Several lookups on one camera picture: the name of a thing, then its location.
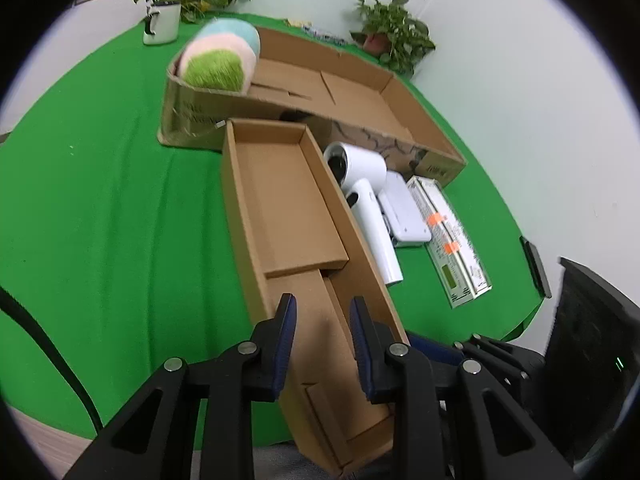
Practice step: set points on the striped plush pillow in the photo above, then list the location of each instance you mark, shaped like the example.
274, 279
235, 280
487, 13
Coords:
215, 67

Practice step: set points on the patterned packet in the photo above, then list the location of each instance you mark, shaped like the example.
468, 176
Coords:
320, 32

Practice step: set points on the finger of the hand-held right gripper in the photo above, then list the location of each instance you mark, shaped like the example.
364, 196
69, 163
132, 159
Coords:
435, 350
505, 360

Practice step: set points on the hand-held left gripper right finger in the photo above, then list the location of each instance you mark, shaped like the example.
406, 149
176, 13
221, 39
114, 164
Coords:
361, 345

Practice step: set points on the potted plant in brown pot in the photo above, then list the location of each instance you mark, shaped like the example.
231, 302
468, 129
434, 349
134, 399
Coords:
395, 25

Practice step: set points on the narrow cardboard box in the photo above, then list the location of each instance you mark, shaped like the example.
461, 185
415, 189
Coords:
280, 200

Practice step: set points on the green tablecloth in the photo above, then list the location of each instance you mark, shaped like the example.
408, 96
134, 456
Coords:
100, 185

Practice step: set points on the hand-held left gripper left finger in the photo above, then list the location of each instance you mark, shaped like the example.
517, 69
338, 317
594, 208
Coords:
284, 340

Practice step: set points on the large cardboard box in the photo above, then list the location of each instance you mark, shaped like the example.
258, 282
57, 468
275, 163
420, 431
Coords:
360, 95

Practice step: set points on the white medicine box orange tape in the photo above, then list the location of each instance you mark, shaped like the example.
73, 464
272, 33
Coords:
460, 265

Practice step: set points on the black rectangular object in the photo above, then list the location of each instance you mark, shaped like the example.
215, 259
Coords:
536, 267

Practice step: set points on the white device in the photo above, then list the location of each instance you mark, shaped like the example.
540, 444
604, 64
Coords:
405, 210

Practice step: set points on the white hair dryer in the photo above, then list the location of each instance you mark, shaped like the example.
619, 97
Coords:
365, 165

